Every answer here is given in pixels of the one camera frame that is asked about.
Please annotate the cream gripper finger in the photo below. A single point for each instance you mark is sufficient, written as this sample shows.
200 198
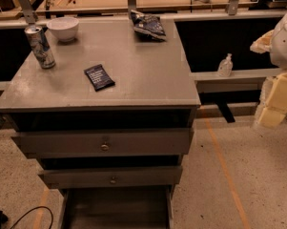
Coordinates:
263 43

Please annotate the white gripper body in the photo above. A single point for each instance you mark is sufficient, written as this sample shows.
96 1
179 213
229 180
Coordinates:
284 45

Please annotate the dark blue rxbar wrapper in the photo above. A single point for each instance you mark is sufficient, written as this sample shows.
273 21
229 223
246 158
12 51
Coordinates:
98 77

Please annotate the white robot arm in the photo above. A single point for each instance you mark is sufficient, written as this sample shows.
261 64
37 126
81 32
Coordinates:
278 48

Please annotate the top grey drawer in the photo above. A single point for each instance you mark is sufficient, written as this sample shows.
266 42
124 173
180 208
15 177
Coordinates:
63 144

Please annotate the grey drawer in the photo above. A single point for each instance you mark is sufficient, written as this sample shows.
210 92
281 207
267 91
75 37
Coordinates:
63 144
111 177

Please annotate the middle grey drawer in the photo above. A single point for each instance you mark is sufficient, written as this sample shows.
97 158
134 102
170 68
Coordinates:
111 177

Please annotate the grey drawer cabinet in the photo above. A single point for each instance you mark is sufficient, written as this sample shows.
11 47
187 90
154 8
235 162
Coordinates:
153 90

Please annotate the open bottom drawer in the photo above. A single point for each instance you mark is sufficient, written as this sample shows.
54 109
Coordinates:
117 208

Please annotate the clear sanitizer pump bottle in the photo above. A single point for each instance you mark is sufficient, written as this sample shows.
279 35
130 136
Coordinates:
225 66

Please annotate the blue chip bag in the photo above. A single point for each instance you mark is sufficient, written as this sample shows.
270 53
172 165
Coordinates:
148 25

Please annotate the white bowl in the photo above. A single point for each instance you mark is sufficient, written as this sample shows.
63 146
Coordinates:
64 28

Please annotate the silver blue energy drink can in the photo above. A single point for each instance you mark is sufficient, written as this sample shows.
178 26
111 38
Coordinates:
40 46

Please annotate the grey metal rail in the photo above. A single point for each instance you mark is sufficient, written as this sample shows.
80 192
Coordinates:
240 80

